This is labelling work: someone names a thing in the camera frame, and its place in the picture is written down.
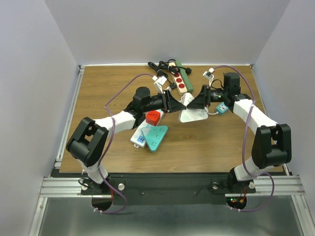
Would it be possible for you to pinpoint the beige red-socket power strip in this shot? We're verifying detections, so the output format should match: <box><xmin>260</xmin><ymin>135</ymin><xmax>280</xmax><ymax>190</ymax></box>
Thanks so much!
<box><xmin>169</xmin><ymin>60</ymin><xmax>187</xmax><ymax>95</ymax></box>

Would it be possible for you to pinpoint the red cube plug adapter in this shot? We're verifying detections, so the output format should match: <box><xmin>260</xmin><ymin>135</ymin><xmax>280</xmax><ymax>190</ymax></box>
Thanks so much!
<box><xmin>146</xmin><ymin>111</ymin><xmax>161</xmax><ymax>126</ymax></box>

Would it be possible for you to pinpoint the white multicolour power strip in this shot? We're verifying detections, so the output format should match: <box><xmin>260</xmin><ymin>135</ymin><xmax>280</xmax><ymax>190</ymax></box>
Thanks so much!
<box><xmin>130</xmin><ymin>109</ymin><xmax>164</xmax><ymax>148</ymax></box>

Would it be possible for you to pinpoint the purple cable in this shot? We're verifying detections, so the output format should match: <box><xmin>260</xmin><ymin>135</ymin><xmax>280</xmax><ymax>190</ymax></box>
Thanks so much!
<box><xmin>92</xmin><ymin>73</ymin><xmax>158</xmax><ymax>214</ymax></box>
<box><xmin>213</xmin><ymin>65</ymin><xmax>276</xmax><ymax>212</ymax></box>

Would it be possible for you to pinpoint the aluminium table edge rail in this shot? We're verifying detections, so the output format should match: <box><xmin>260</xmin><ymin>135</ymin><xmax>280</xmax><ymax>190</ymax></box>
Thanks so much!
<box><xmin>54</xmin><ymin>65</ymin><xmax>85</xmax><ymax>169</ymax></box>

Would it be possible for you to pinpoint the green power strip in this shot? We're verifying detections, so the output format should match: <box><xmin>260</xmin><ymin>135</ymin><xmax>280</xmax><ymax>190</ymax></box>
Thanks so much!
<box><xmin>175</xmin><ymin>60</ymin><xmax>193</xmax><ymax>93</ymax></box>

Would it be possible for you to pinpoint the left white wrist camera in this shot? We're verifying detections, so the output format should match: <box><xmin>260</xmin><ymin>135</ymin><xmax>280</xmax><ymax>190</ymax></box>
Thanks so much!
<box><xmin>152</xmin><ymin>76</ymin><xmax>167</xmax><ymax>93</ymax></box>

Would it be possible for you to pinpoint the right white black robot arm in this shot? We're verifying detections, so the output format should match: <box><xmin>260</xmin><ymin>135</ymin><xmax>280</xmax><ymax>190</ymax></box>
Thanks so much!
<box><xmin>187</xmin><ymin>72</ymin><xmax>292</xmax><ymax>192</ymax></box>

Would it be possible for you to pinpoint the white triangular power strip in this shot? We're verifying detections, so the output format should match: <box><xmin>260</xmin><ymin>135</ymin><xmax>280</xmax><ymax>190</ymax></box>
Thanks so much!
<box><xmin>178</xmin><ymin>92</ymin><xmax>209</xmax><ymax>123</ymax></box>

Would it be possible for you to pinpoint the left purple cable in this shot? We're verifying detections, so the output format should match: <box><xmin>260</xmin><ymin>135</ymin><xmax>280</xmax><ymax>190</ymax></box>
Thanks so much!
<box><xmin>92</xmin><ymin>73</ymin><xmax>158</xmax><ymax>214</ymax></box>

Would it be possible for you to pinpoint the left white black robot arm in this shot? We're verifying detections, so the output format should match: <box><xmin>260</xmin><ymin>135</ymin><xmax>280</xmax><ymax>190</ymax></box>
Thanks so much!
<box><xmin>66</xmin><ymin>87</ymin><xmax>186</xmax><ymax>194</ymax></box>

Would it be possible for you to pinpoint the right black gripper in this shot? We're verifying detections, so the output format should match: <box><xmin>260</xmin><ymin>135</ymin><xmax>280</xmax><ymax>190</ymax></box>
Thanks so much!
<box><xmin>186</xmin><ymin>85</ymin><xmax>228</xmax><ymax>109</ymax></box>

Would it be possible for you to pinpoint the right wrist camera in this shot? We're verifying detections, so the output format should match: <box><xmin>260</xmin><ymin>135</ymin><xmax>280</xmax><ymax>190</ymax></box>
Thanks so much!
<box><xmin>203</xmin><ymin>68</ymin><xmax>215</xmax><ymax>81</ymax></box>

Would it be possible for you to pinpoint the teal triangular power strip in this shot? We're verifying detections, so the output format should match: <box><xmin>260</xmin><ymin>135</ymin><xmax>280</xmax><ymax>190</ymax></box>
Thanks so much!
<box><xmin>141</xmin><ymin>125</ymin><xmax>168</xmax><ymax>152</ymax></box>

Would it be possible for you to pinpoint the black bundled power cable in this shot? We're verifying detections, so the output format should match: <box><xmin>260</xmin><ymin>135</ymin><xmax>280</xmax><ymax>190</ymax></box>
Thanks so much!
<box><xmin>147</xmin><ymin>61</ymin><xmax>177</xmax><ymax>91</ymax></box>

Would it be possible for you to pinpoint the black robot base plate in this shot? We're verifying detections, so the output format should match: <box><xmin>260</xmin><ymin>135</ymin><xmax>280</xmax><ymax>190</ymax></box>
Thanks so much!
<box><xmin>78</xmin><ymin>173</ymin><xmax>255</xmax><ymax>206</ymax></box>

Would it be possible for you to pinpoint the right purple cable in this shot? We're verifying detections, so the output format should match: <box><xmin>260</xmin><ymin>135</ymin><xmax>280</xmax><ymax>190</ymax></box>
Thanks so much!
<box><xmin>213</xmin><ymin>65</ymin><xmax>276</xmax><ymax>212</ymax></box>

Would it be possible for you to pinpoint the front aluminium frame rail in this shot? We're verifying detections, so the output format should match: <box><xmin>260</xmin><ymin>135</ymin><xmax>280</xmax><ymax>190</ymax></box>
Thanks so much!
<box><xmin>39</xmin><ymin>177</ymin><xmax>81</xmax><ymax>198</ymax></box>

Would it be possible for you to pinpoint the small teal power strip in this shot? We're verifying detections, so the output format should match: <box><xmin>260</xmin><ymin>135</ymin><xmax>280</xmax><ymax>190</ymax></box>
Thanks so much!
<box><xmin>216</xmin><ymin>102</ymin><xmax>228</xmax><ymax>116</ymax></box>

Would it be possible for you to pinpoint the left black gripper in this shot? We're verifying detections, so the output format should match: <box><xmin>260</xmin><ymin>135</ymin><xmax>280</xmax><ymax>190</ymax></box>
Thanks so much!
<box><xmin>142</xmin><ymin>89</ymin><xmax>186</xmax><ymax>114</ymax></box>

